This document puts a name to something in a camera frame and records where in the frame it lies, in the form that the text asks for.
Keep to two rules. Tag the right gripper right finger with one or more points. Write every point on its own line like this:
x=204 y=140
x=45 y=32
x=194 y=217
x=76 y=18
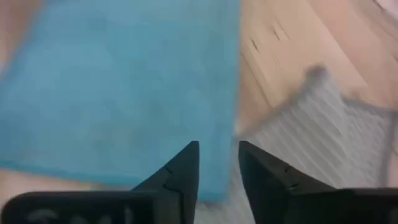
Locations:
x=267 y=186

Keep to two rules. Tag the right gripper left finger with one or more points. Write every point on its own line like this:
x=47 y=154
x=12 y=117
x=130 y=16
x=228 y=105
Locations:
x=180 y=186

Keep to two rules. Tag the grey waffle microfiber towel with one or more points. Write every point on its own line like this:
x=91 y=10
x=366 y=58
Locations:
x=326 y=133

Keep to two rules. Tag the bright blue microfiber towel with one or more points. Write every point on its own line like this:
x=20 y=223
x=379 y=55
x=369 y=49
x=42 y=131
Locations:
x=109 y=93

